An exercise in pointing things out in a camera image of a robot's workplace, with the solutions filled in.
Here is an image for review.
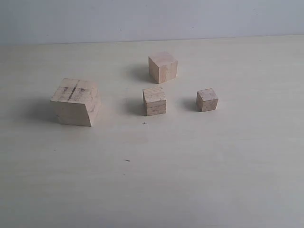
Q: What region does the second largest wooden cube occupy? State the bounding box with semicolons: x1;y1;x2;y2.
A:
148;51;178;84

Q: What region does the smallest wooden cube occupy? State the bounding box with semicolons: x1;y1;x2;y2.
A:
196;88;219;112

